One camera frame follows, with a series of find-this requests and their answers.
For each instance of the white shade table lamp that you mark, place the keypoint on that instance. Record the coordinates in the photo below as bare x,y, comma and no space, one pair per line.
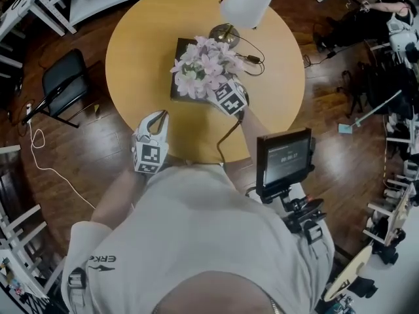
247,2

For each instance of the artificial pink flower plant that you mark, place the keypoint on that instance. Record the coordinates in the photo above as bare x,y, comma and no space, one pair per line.
203,65

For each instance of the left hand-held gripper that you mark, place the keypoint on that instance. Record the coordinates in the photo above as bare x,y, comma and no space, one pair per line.
149,157

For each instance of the person's right forearm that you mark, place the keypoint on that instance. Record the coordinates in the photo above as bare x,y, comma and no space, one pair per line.
253,126

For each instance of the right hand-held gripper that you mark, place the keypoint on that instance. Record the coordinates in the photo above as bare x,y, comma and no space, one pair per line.
229,98

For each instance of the black chair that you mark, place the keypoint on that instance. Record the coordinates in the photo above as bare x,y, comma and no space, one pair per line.
63,77

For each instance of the person's head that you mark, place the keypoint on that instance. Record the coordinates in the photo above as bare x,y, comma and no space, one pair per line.
222,293

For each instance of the person's white shirt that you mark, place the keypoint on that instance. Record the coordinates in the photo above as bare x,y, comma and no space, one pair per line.
203,227

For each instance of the black monitor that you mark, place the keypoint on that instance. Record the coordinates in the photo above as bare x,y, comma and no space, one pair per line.
284,159

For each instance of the white metal shelf rack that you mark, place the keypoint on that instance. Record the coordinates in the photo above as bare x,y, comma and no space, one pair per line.
98,0

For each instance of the dark square tray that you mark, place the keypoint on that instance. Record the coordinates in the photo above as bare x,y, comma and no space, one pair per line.
178,49

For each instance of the person's left forearm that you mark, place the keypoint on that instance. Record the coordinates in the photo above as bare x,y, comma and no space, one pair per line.
114,196

